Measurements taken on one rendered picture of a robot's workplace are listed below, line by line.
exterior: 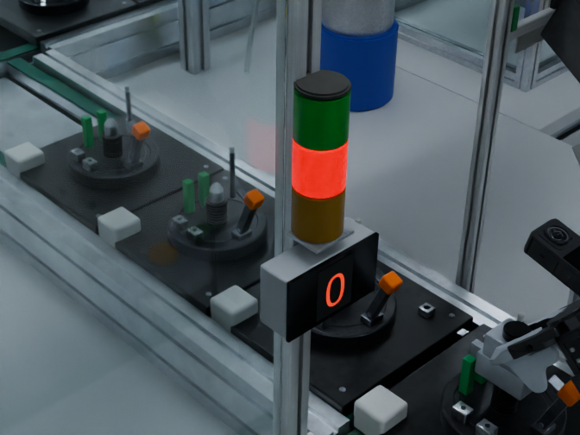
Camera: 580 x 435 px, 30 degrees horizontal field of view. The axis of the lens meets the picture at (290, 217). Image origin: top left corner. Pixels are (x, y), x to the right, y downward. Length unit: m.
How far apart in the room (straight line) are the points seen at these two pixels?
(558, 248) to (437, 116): 1.01
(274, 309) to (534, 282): 0.71
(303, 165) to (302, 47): 0.11
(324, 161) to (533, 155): 1.05
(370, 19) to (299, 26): 1.07
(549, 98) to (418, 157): 0.36
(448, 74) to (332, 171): 1.28
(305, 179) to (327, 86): 0.09
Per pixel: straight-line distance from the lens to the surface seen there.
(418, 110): 2.08
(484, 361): 1.21
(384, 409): 1.23
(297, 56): 0.94
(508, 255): 1.71
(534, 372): 1.15
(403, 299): 1.42
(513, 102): 2.14
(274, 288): 1.01
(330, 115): 0.93
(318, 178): 0.97
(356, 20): 1.99
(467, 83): 2.20
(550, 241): 1.09
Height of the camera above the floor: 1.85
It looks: 34 degrees down
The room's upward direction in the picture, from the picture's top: 1 degrees clockwise
